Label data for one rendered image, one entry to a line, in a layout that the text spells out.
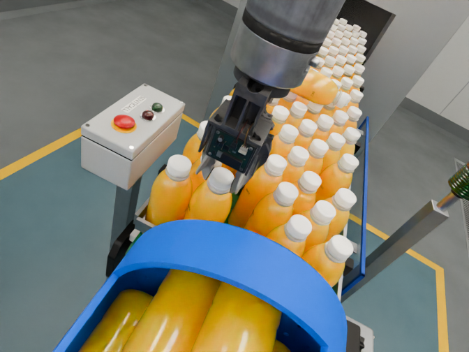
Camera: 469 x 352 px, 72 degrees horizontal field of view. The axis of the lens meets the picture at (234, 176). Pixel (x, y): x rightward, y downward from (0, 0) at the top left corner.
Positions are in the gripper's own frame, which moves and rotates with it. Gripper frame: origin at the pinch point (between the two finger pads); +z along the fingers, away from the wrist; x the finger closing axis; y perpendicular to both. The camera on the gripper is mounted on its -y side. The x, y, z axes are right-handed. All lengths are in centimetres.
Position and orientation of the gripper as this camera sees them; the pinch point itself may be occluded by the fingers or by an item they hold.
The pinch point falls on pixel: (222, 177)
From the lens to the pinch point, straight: 52.5
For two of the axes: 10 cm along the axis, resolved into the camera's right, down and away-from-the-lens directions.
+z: -3.1, 6.8, 6.6
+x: 8.9, 4.5, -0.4
